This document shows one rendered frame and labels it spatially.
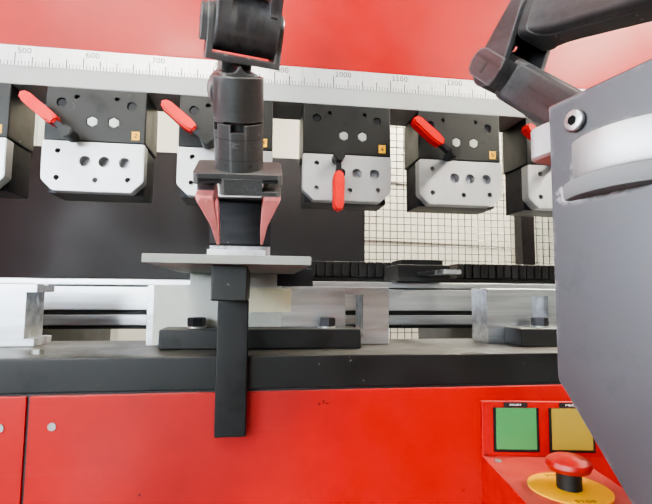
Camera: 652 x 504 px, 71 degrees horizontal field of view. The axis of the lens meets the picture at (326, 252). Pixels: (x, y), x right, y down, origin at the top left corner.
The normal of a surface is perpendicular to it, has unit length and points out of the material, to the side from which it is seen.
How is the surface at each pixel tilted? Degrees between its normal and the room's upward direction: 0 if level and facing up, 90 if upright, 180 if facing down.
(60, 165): 90
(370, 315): 90
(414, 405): 90
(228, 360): 90
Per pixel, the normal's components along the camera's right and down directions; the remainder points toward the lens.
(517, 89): -0.84, -0.05
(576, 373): -0.94, -0.04
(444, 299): 0.15, -0.08
